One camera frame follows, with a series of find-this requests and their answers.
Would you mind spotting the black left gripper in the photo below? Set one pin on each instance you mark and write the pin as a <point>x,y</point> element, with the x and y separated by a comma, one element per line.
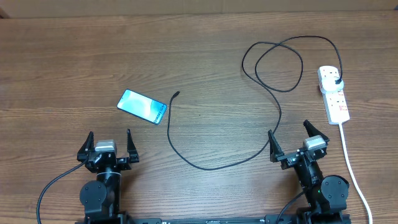
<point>123,163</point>

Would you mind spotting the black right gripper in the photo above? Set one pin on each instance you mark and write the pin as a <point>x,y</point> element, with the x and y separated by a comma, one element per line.
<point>288,158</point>

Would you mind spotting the blue Samsung Galaxy smartphone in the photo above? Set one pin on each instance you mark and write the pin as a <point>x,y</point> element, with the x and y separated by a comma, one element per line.
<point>142,106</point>

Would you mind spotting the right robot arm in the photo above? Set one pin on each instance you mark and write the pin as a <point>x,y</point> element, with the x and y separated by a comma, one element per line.
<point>322,199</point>

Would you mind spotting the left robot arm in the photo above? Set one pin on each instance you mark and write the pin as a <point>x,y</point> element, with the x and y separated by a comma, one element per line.
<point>101,197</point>

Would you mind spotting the white charger plug adapter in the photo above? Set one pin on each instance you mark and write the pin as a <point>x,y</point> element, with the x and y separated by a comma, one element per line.
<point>329,85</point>

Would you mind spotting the white power strip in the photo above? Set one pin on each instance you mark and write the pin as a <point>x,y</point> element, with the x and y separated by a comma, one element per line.
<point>335,102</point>

